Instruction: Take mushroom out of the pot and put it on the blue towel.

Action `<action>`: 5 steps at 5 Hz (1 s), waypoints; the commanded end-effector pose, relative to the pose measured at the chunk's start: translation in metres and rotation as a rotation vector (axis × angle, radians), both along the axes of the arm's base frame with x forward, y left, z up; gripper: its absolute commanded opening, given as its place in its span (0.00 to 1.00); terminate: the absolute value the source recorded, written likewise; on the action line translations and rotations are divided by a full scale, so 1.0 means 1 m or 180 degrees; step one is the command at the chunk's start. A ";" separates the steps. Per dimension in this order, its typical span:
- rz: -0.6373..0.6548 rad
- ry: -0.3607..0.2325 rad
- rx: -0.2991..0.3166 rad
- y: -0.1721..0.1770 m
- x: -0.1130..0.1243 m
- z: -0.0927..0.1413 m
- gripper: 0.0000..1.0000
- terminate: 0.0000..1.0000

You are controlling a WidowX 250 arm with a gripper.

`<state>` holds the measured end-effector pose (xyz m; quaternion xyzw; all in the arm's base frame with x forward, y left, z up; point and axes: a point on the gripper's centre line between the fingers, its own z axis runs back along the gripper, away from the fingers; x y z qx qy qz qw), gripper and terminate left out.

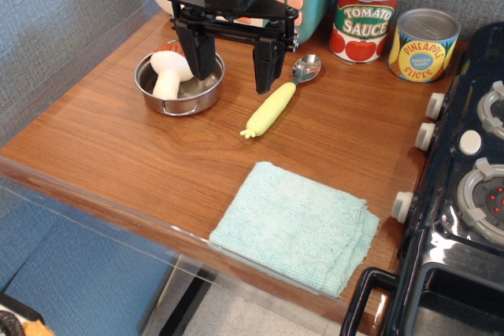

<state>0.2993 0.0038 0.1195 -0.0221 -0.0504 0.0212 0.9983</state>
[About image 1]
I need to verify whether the light blue folded towel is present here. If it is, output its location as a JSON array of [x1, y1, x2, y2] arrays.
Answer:
[[209, 161, 380, 297]]

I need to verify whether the tomato sauce can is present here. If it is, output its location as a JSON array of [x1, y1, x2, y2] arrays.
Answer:
[[330, 0, 398, 63]]

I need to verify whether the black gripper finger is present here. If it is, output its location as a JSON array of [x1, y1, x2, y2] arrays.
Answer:
[[253, 37, 285, 94], [175, 20, 216, 80]]

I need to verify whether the small stainless steel pot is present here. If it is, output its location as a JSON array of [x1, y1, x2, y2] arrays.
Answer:
[[134, 40, 225, 116]]

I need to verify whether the pineapple slices can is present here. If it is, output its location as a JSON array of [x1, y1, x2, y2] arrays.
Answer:
[[388, 9, 461, 83]]

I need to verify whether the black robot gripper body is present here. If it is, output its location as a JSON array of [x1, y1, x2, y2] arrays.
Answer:
[[165, 0, 300, 54]]

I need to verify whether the white plush mushroom brown cap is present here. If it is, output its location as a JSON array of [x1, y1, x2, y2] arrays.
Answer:
[[150, 41, 194, 100]]

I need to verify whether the black toy stove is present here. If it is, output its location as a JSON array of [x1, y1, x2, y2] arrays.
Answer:
[[339, 21, 504, 336]]

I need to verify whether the spoon with yellow-green handle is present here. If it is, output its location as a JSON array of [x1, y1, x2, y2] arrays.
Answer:
[[239, 54, 321, 139]]

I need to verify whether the orange and black object corner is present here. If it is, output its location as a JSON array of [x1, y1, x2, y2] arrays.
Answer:
[[1, 293, 55, 336]]

